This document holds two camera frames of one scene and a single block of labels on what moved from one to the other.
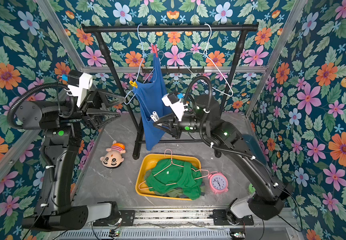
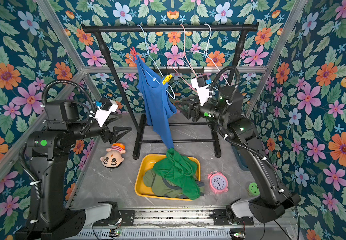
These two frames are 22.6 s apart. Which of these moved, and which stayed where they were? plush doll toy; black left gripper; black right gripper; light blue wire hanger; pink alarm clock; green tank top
Moved: black left gripper; green tank top; light blue wire hanger; black right gripper
Stayed: pink alarm clock; plush doll toy
